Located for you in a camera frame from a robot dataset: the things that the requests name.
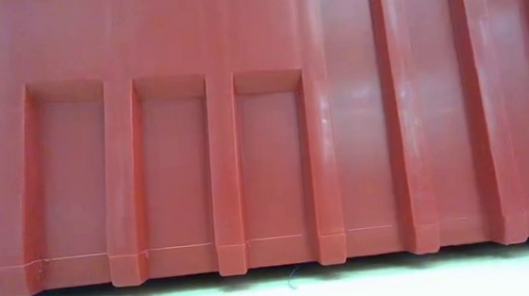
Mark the red plastic bin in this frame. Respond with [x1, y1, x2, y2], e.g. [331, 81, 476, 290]
[0, 0, 529, 296]

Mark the thin dark thread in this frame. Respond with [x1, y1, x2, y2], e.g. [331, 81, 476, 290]
[285, 264, 302, 291]

